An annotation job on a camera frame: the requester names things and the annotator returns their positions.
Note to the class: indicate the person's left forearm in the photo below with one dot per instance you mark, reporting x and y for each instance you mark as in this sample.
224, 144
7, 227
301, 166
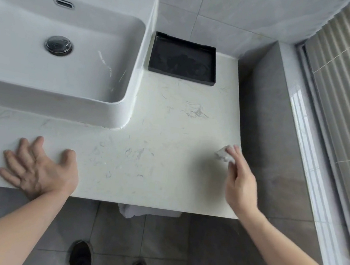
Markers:
6, 230

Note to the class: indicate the person's left little finger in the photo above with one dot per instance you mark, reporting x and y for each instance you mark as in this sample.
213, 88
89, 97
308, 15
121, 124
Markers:
8, 175

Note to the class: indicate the person's left middle finger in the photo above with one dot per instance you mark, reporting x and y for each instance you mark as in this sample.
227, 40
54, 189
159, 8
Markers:
24, 150

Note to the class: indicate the black rectangular tray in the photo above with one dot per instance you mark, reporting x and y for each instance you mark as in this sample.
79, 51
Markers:
183, 60

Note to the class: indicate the white window frame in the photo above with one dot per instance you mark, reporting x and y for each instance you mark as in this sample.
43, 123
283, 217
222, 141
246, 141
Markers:
312, 177

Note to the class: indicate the person's right fingers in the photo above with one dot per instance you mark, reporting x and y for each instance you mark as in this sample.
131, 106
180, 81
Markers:
235, 161

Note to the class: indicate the person's left thumb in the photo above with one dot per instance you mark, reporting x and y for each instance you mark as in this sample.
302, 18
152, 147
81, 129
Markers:
68, 160

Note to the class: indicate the person's right hand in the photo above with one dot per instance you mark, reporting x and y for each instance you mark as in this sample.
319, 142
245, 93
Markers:
242, 188

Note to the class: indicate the white towel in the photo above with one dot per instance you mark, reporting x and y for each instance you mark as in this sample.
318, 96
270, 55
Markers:
146, 212

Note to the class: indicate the white tissue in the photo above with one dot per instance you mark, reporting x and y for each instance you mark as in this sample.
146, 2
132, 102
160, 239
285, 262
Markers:
222, 154

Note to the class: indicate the white ceramic sink basin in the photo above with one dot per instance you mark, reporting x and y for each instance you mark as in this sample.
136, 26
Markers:
73, 66

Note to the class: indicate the chrome drain plug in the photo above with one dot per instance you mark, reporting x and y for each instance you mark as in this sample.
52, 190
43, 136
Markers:
58, 45

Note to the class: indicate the person's left hand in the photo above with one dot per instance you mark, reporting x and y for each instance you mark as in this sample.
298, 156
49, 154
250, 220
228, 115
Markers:
40, 176

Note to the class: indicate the black left shoe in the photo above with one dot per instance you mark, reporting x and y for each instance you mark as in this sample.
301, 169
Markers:
81, 261

